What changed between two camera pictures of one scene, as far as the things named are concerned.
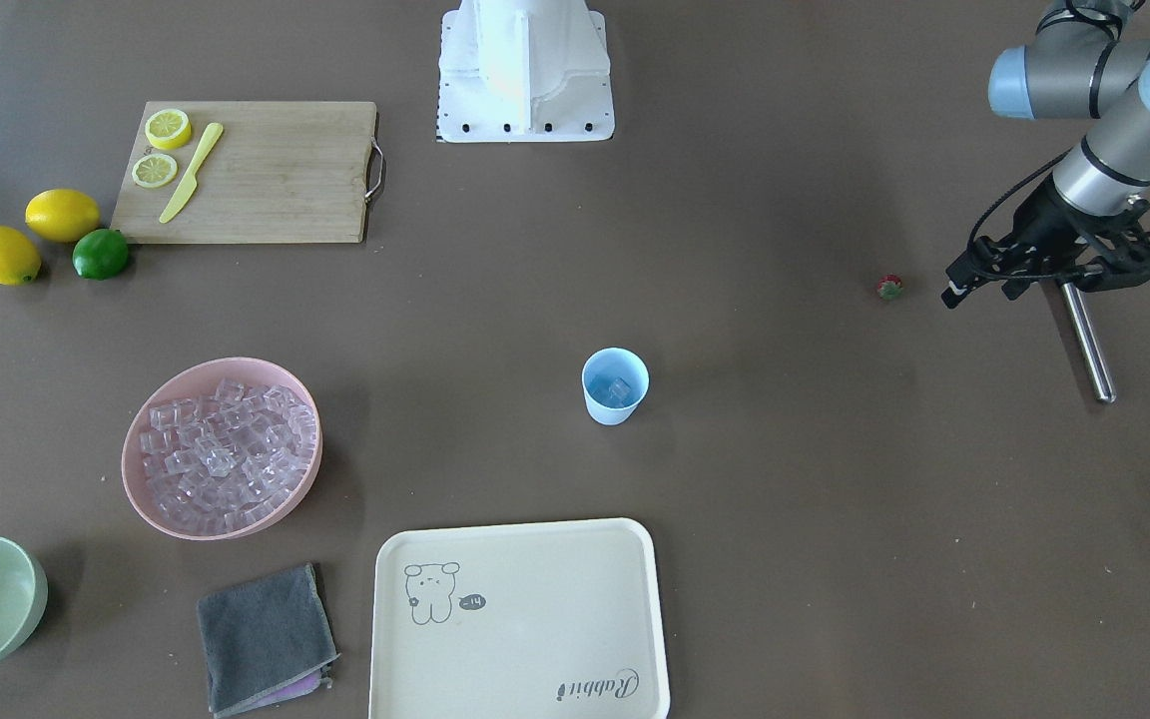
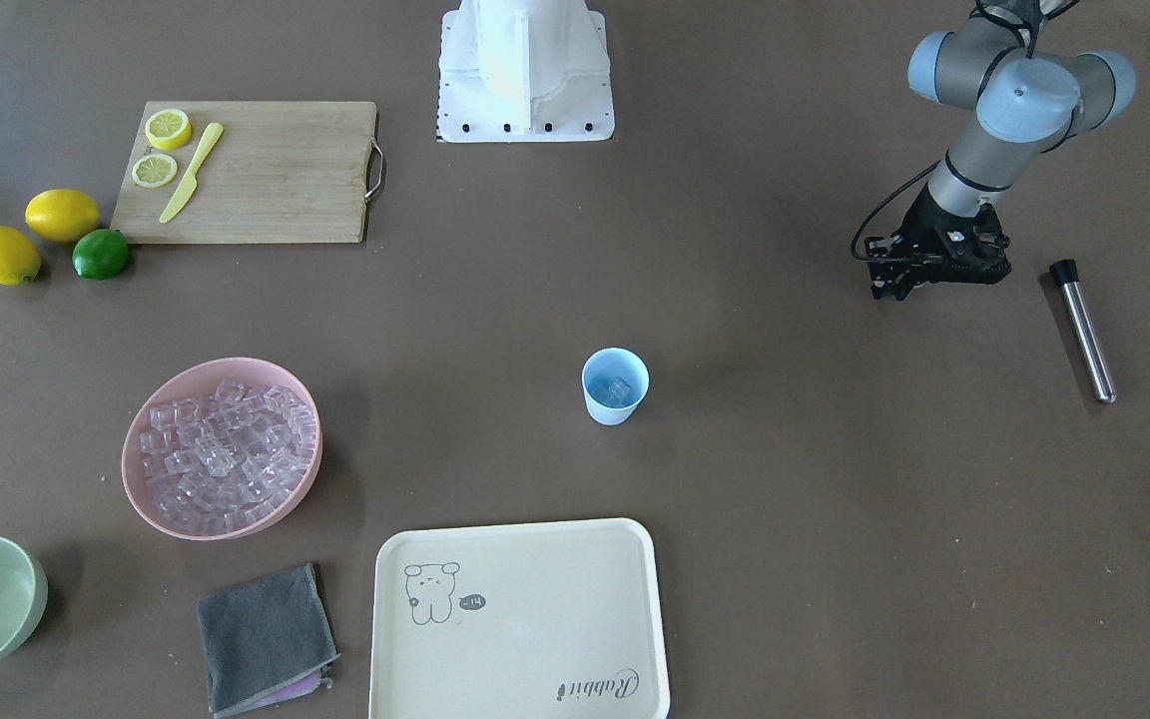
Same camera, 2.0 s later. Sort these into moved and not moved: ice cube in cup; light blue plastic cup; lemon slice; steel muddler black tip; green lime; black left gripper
Moved: black left gripper; steel muddler black tip
Not moved: green lime; ice cube in cup; light blue plastic cup; lemon slice
